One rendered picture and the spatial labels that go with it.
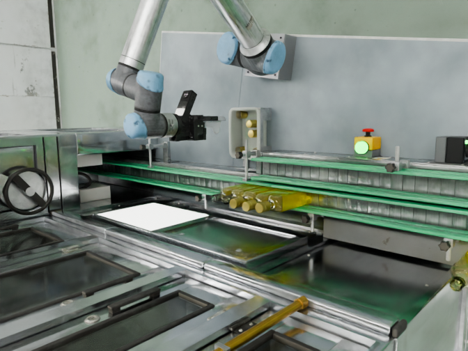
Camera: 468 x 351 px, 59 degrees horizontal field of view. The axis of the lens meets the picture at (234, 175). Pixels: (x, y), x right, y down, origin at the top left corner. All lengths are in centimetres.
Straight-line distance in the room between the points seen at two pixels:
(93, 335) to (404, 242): 97
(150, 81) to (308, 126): 76
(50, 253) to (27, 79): 359
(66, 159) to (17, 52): 301
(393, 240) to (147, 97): 90
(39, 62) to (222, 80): 334
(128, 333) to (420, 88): 116
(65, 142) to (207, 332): 140
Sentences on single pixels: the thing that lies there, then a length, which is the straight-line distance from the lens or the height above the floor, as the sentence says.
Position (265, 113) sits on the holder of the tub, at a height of 79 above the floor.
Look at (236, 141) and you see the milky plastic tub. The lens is 188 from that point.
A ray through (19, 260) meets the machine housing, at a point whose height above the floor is 172.
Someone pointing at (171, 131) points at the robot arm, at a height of 141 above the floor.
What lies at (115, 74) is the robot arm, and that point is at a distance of 131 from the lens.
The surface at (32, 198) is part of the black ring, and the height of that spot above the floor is 148.
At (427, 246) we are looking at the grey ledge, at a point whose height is 88.
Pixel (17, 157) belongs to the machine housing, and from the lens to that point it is 206.
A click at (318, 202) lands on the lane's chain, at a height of 88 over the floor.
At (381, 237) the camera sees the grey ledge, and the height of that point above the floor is 88.
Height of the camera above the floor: 220
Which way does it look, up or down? 47 degrees down
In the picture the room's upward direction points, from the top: 100 degrees counter-clockwise
